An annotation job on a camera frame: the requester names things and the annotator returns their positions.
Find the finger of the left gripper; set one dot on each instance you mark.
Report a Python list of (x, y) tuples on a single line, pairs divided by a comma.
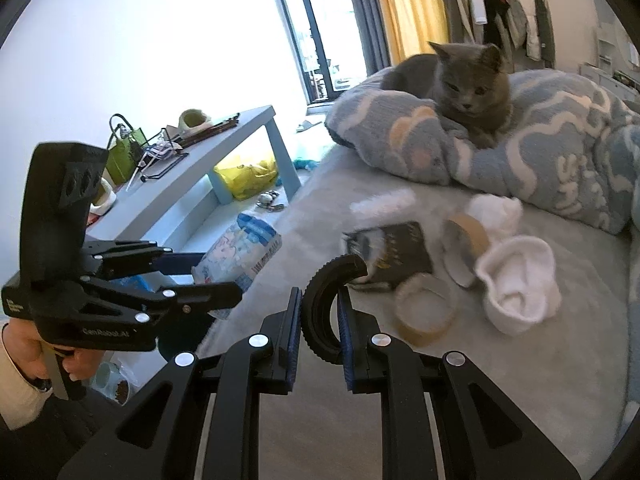
[(176, 263), (189, 318)]

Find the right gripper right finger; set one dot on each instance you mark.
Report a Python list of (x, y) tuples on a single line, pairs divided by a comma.
[(442, 418)]

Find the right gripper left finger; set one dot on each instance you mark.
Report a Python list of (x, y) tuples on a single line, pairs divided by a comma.
[(198, 417)]

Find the blue white tissue pack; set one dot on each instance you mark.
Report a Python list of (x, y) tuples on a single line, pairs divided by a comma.
[(239, 254)]

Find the black curved tape holder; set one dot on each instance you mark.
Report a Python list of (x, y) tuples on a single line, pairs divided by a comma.
[(318, 297)]

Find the white sock front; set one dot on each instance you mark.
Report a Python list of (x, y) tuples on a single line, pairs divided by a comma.
[(521, 290)]

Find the white sock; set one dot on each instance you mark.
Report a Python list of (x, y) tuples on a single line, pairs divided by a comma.
[(499, 216), (521, 290)]

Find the black snack packet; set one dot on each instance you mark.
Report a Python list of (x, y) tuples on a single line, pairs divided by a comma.
[(391, 253)]

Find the person's left hand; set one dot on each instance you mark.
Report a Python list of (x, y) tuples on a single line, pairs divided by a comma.
[(23, 345)]

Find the light blue side table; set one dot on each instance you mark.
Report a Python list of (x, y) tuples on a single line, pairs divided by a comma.
[(172, 208)]

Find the small cat food bowl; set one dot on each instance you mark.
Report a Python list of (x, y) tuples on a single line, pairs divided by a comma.
[(110, 382)]

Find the yellow plastic bag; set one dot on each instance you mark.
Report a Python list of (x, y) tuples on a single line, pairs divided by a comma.
[(247, 180)]

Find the keys on floor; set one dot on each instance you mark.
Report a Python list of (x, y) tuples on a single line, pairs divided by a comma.
[(269, 201)]

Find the white left sleeve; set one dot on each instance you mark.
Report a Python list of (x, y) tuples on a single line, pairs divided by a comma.
[(20, 401)]

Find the green gift bag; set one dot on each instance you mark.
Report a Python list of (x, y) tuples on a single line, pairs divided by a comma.
[(125, 149)]

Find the brown tape roll front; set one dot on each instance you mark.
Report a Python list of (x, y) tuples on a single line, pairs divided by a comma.
[(425, 308)]

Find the brown tape roll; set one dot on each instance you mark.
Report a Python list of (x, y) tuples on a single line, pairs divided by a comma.
[(425, 308), (464, 240)]

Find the grey bed mattress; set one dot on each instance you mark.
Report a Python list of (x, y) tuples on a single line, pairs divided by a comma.
[(568, 374)]

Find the dark wooden sticks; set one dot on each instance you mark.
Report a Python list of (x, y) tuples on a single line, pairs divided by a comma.
[(205, 131)]

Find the green white plush slipper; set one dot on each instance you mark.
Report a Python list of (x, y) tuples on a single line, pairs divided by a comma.
[(192, 122)]

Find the teal toy on floor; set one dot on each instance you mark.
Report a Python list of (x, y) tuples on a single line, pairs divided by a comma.
[(305, 164)]

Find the brown tape roll rear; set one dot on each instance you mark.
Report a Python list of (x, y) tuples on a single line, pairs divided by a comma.
[(464, 240)]

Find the white sock rear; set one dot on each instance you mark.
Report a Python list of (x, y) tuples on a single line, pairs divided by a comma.
[(499, 216)]

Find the white bubble wrap roll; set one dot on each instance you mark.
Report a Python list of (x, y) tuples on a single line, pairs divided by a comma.
[(383, 205)]

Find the balcony glass door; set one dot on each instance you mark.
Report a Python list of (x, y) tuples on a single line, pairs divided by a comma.
[(326, 45)]

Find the blue patterned fleece blanket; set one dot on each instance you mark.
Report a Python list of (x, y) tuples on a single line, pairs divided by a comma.
[(568, 147)]

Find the grey curtain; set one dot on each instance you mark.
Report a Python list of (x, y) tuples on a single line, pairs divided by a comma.
[(372, 35)]

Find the grey cat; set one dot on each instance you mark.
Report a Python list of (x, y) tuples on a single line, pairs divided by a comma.
[(467, 82)]

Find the yellow curtain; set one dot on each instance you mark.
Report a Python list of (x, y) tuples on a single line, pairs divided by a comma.
[(410, 26)]

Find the white vanity with mirror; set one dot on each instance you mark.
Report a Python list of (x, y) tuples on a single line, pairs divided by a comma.
[(613, 69)]

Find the hanging clothes rack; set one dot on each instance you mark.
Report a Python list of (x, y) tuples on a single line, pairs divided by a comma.
[(521, 29)]

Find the black wire stand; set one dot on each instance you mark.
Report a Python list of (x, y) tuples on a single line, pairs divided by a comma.
[(159, 155)]

